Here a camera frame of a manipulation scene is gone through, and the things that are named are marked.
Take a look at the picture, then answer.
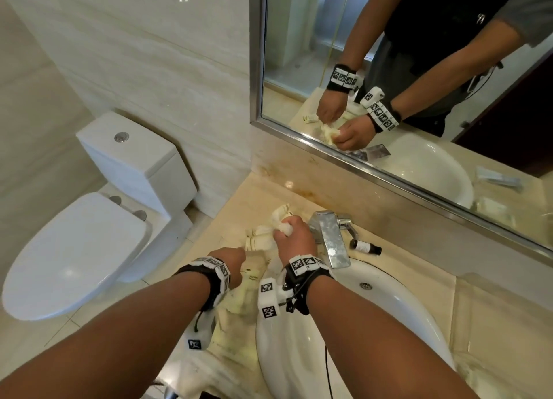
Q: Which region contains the small dark bottle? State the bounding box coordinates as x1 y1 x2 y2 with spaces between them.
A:
349 239 383 256

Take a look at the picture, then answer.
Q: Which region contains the clear plastic packet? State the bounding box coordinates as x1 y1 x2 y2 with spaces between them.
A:
449 274 553 399

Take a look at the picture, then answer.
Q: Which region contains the chrome faucet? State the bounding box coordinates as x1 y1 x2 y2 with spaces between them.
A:
308 211 359 270

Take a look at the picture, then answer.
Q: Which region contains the person's right hand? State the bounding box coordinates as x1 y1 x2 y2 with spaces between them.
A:
273 215 321 268

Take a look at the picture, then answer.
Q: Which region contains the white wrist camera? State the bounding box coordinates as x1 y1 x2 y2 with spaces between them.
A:
257 278 291 322
186 311 217 352

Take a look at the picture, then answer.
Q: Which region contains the cream cloth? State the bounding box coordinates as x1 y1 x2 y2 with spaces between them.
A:
171 202 300 399

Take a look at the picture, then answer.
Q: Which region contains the white toilet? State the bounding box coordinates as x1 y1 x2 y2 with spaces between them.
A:
2 111 198 322

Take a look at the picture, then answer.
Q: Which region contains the person's right forearm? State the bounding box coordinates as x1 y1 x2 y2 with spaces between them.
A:
298 276 480 399

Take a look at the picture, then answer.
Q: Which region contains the thin black cable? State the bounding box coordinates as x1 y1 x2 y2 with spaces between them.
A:
323 345 334 399

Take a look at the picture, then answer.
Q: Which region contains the person's left hand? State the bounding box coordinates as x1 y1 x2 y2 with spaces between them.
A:
209 247 248 290

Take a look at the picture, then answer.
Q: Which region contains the white ceramic sink basin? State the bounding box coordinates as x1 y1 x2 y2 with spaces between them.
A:
256 256 457 399

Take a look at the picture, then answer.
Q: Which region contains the person's left forearm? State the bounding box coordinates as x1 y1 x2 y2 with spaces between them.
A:
0 273 212 399

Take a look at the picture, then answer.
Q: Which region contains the white toilet lid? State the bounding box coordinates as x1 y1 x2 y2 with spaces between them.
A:
2 192 147 322

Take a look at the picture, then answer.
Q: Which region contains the black marker wristband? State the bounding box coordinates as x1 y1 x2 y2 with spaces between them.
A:
281 254 336 316
173 256 232 313

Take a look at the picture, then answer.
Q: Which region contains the metal-framed wall mirror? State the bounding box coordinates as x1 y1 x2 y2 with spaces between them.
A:
249 0 553 259

